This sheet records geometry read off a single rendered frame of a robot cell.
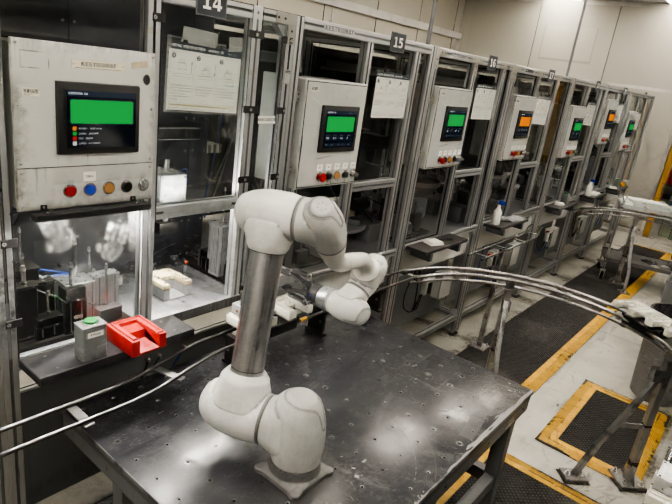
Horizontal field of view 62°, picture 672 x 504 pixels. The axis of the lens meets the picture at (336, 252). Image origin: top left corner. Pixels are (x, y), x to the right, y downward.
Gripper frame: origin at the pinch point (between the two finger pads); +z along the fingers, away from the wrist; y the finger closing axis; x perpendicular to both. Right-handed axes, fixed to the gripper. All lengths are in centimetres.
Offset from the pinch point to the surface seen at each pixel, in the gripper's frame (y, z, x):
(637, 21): 201, 82, -798
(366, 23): 140, 371, -530
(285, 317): -18.5, -0.7, -3.7
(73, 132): 55, 17, 76
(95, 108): 62, 17, 70
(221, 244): 3.2, 35.3, 2.5
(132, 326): -9, 12, 59
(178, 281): -8.7, 34.3, 24.6
